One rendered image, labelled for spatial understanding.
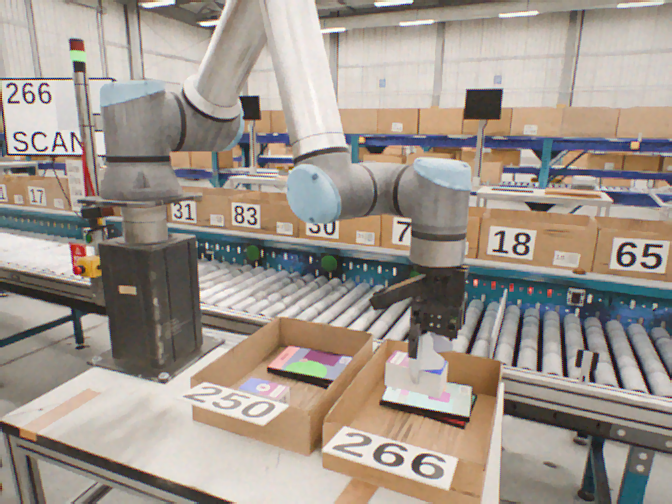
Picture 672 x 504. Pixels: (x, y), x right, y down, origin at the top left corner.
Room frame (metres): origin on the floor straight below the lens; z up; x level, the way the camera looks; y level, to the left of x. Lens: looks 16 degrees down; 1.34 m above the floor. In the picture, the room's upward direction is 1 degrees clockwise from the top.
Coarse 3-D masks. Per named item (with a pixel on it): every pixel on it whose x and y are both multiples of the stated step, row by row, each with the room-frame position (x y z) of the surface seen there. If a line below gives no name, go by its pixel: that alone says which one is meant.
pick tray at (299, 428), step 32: (288, 320) 1.17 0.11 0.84; (224, 352) 0.96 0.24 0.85; (256, 352) 1.07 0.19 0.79; (352, 352) 1.10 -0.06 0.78; (192, 384) 0.84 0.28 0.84; (224, 384) 0.94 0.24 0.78; (288, 384) 0.97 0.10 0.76; (224, 416) 0.80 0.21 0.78; (288, 416) 0.74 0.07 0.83; (320, 416) 0.77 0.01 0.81; (288, 448) 0.75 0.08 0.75
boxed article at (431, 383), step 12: (396, 360) 0.74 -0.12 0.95; (396, 372) 0.73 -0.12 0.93; (408, 372) 0.72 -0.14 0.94; (420, 372) 0.71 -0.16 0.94; (432, 372) 0.70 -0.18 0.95; (444, 372) 0.72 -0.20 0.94; (396, 384) 0.73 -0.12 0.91; (408, 384) 0.72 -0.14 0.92; (420, 384) 0.71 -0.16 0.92; (432, 384) 0.70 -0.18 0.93; (444, 384) 0.72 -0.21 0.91; (432, 396) 0.70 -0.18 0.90
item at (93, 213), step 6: (90, 204) 1.64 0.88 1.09; (84, 210) 1.64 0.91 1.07; (90, 210) 1.63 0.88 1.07; (96, 210) 1.62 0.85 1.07; (102, 210) 1.62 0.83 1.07; (108, 210) 1.64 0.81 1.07; (84, 216) 1.64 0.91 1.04; (90, 216) 1.63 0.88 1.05; (96, 216) 1.62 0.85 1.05; (102, 216) 1.61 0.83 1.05; (108, 216) 1.63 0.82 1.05; (90, 222) 1.65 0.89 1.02; (96, 222) 1.65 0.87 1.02; (102, 222) 1.66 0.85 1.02; (90, 228) 1.65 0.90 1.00; (96, 228) 1.64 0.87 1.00; (102, 228) 1.66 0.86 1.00
